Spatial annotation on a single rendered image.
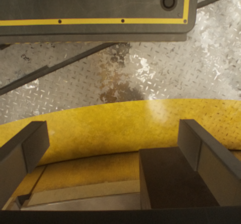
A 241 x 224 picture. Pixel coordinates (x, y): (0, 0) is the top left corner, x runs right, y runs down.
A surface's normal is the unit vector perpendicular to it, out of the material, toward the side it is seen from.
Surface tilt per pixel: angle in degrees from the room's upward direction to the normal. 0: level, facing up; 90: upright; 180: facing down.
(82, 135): 0
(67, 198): 90
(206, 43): 0
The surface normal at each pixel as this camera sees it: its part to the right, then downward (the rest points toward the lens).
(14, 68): 0.02, 0.29
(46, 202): -0.19, -0.94
